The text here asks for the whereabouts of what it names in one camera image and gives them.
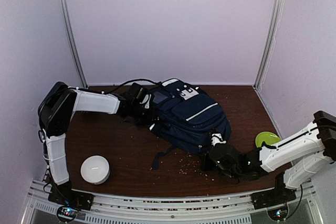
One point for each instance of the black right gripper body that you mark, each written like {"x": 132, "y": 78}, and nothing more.
{"x": 233, "y": 176}

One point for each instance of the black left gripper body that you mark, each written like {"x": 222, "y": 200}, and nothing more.
{"x": 142, "y": 117}

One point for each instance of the navy blue student backpack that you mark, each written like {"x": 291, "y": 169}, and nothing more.
{"x": 187, "y": 117}

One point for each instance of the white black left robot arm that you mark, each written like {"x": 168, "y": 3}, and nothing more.
{"x": 62, "y": 102}

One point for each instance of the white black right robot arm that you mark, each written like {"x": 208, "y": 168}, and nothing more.
{"x": 313, "y": 146}

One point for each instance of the green plate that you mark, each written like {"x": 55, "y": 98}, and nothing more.
{"x": 268, "y": 137}

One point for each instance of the white ceramic bowl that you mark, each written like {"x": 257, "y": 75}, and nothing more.
{"x": 95, "y": 170}

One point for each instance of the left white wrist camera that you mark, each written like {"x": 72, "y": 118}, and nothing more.
{"x": 146, "y": 101}

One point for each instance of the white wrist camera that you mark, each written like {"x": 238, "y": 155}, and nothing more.
{"x": 216, "y": 138}
{"x": 146, "y": 101}

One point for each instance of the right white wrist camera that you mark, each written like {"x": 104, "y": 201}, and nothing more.
{"x": 216, "y": 138}

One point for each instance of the white front rail frame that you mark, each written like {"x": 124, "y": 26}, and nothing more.
{"x": 230, "y": 208}

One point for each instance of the left aluminium frame post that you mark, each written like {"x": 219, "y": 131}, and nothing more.
{"x": 72, "y": 43}

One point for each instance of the aluminium frame post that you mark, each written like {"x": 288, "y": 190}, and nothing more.
{"x": 269, "y": 44}
{"x": 72, "y": 43}

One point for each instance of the right aluminium frame post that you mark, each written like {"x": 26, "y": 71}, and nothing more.
{"x": 269, "y": 44}

